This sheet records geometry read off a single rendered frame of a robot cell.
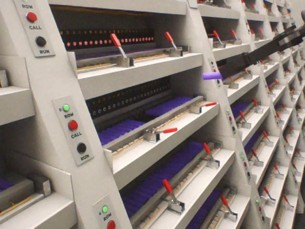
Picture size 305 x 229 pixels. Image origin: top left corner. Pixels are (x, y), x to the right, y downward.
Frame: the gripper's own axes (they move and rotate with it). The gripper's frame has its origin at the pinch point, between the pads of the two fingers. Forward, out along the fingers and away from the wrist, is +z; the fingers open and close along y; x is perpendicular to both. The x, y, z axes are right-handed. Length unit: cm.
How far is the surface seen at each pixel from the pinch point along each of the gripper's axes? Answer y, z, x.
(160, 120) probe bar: 5.2, 24.5, 3.8
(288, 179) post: -95, 39, 79
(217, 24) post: -99, 34, -27
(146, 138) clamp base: 15.0, 23.3, 5.5
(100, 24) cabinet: -2.8, 34.6, -33.4
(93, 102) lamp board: 17.4, 32.4, -9.4
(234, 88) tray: -55, 25, 9
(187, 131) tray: -0.7, 22.2, 10.6
